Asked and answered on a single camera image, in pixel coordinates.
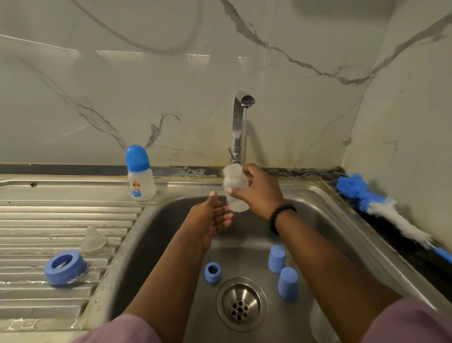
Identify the person's left hand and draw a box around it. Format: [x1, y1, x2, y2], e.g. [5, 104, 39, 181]
[180, 191, 234, 252]

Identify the person's right hand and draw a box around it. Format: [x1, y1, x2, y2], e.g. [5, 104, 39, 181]
[226, 164, 287, 221]

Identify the translucent bottle front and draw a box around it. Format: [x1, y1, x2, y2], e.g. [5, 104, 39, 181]
[222, 164, 251, 213]

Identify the translucent bottle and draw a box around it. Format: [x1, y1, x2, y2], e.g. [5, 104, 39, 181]
[222, 164, 251, 213]
[308, 300, 340, 343]

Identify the blue cylindrical bottle cap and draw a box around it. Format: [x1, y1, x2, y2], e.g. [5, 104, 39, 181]
[267, 245, 288, 274]
[277, 266, 299, 302]

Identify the cartoon print baby bottle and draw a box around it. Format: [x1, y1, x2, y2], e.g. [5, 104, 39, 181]
[126, 144, 158, 202]

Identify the blue and white bottle brush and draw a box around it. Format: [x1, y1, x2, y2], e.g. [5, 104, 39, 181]
[335, 173, 452, 264]

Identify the clear silicone teat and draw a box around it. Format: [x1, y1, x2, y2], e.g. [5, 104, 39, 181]
[79, 225, 108, 254]

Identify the person's left forearm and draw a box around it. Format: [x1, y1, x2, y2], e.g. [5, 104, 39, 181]
[123, 237, 213, 343]

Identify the chrome sink faucet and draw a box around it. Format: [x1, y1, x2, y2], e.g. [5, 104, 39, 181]
[227, 92, 257, 167]

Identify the metal sink drain strainer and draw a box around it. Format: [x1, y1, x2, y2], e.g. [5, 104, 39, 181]
[215, 276, 268, 333]

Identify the pink shirt sleeve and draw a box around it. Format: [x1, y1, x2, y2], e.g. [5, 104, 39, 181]
[74, 314, 163, 343]
[360, 297, 452, 343]

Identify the stainless steel sink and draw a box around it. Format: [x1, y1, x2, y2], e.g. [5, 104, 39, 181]
[0, 174, 452, 343]

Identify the black bead bracelet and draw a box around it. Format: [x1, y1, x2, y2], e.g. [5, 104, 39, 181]
[268, 204, 298, 236]

